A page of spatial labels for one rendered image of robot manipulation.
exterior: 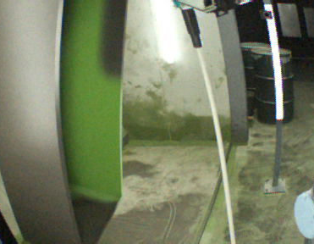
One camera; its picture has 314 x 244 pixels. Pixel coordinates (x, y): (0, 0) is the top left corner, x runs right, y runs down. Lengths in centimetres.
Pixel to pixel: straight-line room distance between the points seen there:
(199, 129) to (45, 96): 240
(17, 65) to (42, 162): 33
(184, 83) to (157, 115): 45
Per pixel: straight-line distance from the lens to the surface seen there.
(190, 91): 298
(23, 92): 90
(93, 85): 144
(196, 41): 89
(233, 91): 291
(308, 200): 77
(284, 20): 761
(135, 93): 317
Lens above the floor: 136
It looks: 20 degrees down
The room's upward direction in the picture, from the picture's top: 9 degrees counter-clockwise
